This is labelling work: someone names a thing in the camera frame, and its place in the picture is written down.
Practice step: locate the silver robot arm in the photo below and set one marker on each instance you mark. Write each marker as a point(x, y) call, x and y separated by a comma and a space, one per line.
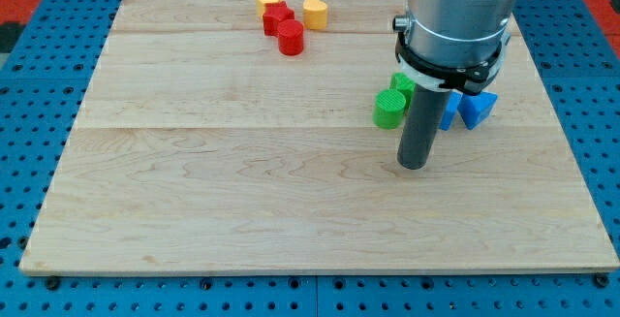
point(454, 33)

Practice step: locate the green cylinder block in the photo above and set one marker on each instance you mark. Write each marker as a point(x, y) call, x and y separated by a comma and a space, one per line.
point(389, 109)

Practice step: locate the green star block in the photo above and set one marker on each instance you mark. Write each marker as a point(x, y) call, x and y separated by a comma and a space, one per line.
point(404, 85)

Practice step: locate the red cylinder block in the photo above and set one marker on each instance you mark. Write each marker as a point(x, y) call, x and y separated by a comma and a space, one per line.
point(290, 37)

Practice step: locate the wooden board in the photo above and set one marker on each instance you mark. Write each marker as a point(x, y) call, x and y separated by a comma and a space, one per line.
point(199, 149)

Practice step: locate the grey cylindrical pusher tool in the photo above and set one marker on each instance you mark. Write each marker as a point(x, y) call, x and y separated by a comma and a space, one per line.
point(424, 116)

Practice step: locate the yellow heart block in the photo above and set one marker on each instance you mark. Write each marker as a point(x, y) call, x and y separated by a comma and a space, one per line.
point(315, 14)

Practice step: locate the red star block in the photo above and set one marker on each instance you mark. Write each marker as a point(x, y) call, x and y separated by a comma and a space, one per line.
point(274, 14)

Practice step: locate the blue cube block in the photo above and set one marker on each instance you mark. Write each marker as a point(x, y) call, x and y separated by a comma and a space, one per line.
point(450, 111)

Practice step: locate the blue triangle block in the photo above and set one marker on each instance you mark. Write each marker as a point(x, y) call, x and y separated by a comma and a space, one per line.
point(475, 109)

